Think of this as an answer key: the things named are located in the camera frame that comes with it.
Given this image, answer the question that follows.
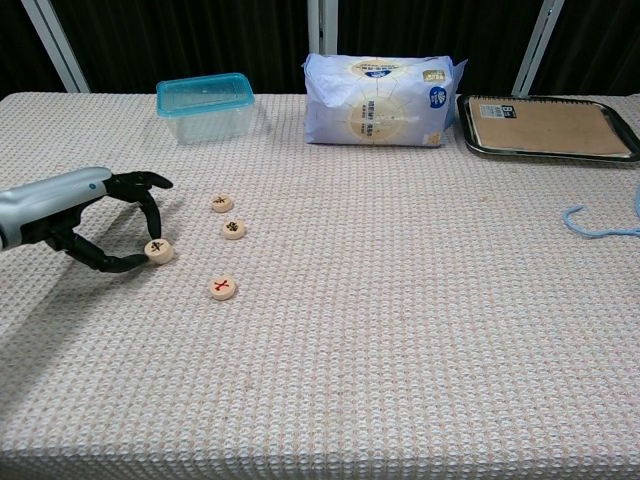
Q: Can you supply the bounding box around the clear container teal lid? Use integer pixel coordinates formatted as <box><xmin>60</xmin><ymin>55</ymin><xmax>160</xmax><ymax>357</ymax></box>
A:
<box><xmin>155</xmin><ymin>72</ymin><xmax>257</xmax><ymax>147</ymax></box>

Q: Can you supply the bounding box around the light blue tissue pack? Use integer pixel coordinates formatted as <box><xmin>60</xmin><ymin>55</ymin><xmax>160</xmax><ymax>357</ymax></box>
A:
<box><xmin>301</xmin><ymin>52</ymin><xmax>469</xmax><ymax>148</ymax></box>

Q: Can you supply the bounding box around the beige textured tablecloth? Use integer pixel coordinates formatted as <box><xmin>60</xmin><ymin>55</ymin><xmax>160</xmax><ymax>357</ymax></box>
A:
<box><xmin>0</xmin><ymin>91</ymin><xmax>640</xmax><ymax>480</ymax></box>

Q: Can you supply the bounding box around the chess piece dark red character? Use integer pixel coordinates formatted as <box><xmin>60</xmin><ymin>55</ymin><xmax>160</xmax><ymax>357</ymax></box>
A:
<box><xmin>143</xmin><ymin>238</ymin><xmax>176</xmax><ymax>259</ymax></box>

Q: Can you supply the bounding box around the white metal frame pole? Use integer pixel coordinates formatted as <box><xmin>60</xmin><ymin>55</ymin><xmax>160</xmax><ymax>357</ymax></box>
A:
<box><xmin>510</xmin><ymin>0</ymin><xmax>566</xmax><ymax>99</ymax></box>
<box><xmin>306</xmin><ymin>0</ymin><xmax>339</xmax><ymax>56</ymax></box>
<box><xmin>19</xmin><ymin>0</ymin><xmax>92</xmax><ymax>95</ymax></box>

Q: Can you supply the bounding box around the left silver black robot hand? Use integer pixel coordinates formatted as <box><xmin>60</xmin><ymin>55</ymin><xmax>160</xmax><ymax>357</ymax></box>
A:
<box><xmin>0</xmin><ymin>167</ymin><xmax>175</xmax><ymax>274</ymax></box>

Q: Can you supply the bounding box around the black curtain panel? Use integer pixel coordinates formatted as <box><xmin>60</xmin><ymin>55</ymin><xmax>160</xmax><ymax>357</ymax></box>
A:
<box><xmin>529</xmin><ymin>0</ymin><xmax>640</xmax><ymax>99</ymax></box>
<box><xmin>49</xmin><ymin>0</ymin><xmax>311</xmax><ymax>96</ymax></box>
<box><xmin>335</xmin><ymin>0</ymin><xmax>546</xmax><ymax>96</ymax></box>
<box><xmin>0</xmin><ymin>0</ymin><xmax>69</xmax><ymax>99</ymax></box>

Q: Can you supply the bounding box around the dark metal tray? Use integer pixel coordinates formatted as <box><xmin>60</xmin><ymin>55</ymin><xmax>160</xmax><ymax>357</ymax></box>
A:
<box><xmin>456</xmin><ymin>93</ymin><xmax>640</xmax><ymax>164</ymax></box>

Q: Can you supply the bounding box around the brown spiral notebook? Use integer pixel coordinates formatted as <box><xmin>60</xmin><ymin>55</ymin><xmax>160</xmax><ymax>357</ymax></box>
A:
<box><xmin>468</xmin><ymin>95</ymin><xmax>632</xmax><ymax>156</ymax></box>

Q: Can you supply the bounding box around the light blue cord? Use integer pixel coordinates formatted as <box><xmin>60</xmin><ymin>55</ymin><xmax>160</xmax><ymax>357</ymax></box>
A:
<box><xmin>562</xmin><ymin>179</ymin><xmax>640</xmax><ymax>240</ymax></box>

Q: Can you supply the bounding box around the chess piece bold black character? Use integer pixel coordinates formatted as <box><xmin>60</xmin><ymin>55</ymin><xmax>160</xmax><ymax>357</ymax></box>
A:
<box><xmin>221</xmin><ymin>218</ymin><xmax>248</xmax><ymax>241</ymax></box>

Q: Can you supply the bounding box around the chess piece red cross character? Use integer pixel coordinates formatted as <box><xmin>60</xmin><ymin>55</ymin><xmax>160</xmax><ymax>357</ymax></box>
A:
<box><xmin>208</xmin><ymin>274</ymin><xmax>239</xmax><ymax>302</ymax></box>

